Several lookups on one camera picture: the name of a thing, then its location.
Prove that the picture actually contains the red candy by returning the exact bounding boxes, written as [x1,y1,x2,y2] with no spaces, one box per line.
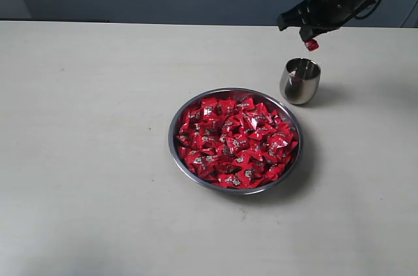
[304,39,319,52]
[262,148,292,164]
[217,174,242,189]
[235,97,255,113]
[201,97,217,118]
[225,134,249,155]

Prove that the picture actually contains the round steel plate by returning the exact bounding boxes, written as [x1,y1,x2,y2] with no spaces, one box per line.
[168,88,304,195]

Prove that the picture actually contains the stainless steel cup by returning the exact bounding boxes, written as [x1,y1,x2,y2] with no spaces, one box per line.
[280,58,321,105]

